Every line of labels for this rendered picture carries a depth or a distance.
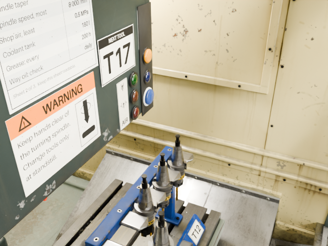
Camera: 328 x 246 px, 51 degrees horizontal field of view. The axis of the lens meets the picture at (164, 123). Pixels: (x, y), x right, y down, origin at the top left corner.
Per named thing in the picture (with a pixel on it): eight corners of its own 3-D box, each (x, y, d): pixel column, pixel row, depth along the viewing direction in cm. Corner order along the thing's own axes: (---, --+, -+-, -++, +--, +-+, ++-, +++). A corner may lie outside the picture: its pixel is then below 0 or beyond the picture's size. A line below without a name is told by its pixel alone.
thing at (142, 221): (152, 219, 94) (152, 217, 94) (142, 233, 90) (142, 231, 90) (129, 212, 97) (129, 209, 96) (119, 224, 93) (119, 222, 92)
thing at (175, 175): (183, 174, 111) (183, 172, 111) (176, 183, 107) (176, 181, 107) (164, 168, 114) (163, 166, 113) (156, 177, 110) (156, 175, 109)
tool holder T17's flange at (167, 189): (155, 179, 110) (155, 173, 109) (174, 182, 109) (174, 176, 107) (150, 193, 105) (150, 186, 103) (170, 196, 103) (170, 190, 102)
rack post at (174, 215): (183, 216, 137) (185, 155, 122) (177, 226, 133) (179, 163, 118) (160, 209, 141) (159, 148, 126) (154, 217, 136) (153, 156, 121)
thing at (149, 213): (142, 200, 102) (142, 194, 100) (160, 208, 99) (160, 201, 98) (130, 214, 97) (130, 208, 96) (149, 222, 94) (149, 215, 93)
